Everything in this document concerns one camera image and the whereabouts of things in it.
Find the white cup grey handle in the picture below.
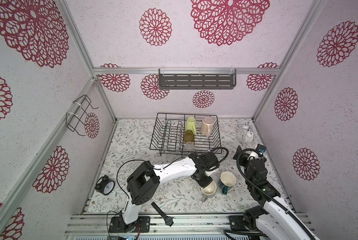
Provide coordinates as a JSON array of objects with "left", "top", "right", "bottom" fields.
[{"left": 201, "top": 181, "right": 217, "bottom": 203}]

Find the dark green mug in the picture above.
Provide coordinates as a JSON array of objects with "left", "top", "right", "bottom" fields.
[{"left": 218, "top": 172, "right": 236, "bottom": 195}]

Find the clear glass cup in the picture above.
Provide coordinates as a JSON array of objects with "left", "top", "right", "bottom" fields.
[{"left": 184, "top": 142, "right": 194, "bottom": 151}]

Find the amber glass cup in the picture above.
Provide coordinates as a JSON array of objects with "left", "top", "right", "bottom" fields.
[{"left": 183, "top": 130, "right": 194, "bottom": 143}]

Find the pink tall mug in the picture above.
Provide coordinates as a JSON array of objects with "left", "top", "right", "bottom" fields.
[{"left": 200, "top": 116, "right": 215, "bottom": 137}]

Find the light green mug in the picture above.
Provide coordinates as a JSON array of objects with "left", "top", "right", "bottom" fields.
[{"left": 185, "top": 117, "right": 196, "bottom": 135}]

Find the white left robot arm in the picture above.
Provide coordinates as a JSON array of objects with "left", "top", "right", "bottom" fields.
[{"left": 108, "top": 152, "right": 222, "bottom": 233}]

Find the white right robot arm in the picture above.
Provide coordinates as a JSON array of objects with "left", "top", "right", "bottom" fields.
[{"left": 231, "top": 144, "right": 319, "bottom": 240}]

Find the white alarm clock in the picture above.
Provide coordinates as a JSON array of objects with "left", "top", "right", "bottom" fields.
[{"left": 237, "top": 123, "right": 254, "bottom": 144}]

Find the black wristwatch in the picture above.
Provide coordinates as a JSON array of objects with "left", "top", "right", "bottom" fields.
[{"left": 151, "top": 202, "right": 174, "bottom": 227}]

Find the black alarm clock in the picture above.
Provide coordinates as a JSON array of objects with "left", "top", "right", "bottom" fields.
[{"left": 95, "top": 175, "right": 116, "bottom": 196}]

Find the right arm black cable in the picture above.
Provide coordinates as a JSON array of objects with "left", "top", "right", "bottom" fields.
[{"left": 223, "top": 148, "right": 317, "bottom": 240}]

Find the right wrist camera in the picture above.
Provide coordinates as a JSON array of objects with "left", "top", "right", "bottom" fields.
[{"left": 248, "top": 144, "right": 267, "bottom": 162}]

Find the black wire dish rack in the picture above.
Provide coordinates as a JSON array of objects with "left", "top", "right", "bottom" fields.
[{"left": 150, "top": 113, "right": 222, "bottom": 156}]

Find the grey wall shelf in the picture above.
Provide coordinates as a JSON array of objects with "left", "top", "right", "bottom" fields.
[{"left": 158, "top": 69, "right": 237, "bottom": 90}]

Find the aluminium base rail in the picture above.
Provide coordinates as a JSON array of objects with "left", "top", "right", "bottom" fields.
[{"left": 63, "top": 213, "right": 243, "bottom": 238}]

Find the black wire wall holder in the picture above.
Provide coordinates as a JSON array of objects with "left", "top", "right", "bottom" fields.
[{"left": 65, "top": 95, "right": 100, "bottom": 139}]

